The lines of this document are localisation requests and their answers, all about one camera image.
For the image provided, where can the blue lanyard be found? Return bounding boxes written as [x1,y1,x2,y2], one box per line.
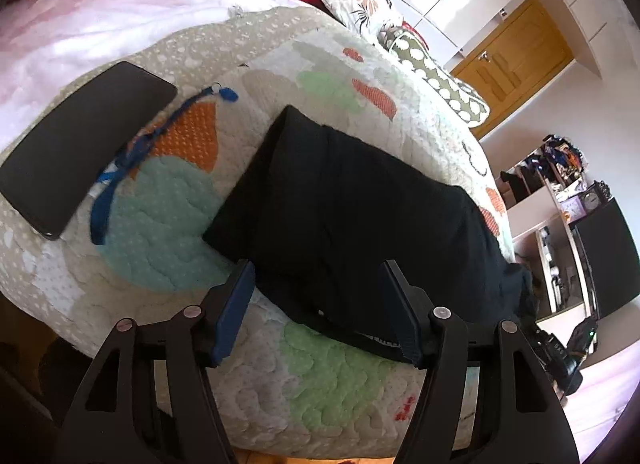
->
[90,85,239,246]

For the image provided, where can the cluttered white shelf unit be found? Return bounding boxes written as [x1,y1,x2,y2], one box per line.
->
[500,134,611,315]

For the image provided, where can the wooden door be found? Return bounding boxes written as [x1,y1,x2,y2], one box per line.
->
[450,0,573,141]

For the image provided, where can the black smartphone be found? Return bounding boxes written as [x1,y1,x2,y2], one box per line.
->
[0,61,178,241]

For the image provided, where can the small desk clock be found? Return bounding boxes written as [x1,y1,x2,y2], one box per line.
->
[582,184,604,211]

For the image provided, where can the black pants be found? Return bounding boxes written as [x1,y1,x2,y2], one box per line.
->
[202,104,538,362]

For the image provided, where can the black monitor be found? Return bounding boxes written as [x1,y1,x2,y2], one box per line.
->
[570,196,640,322]

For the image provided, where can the green bolster pillow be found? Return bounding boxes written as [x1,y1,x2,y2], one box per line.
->
[380,26,491,129]

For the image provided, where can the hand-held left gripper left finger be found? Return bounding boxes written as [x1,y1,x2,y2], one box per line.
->
[55,259,257,464]

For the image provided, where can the white bed sheet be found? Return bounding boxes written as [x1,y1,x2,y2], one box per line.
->
[0,0,311,155]

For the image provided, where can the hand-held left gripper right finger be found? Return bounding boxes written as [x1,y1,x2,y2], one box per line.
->
[379,260,581,464]

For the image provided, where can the heart patterned quilt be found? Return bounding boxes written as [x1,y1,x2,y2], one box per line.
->
[0,6,518,460]

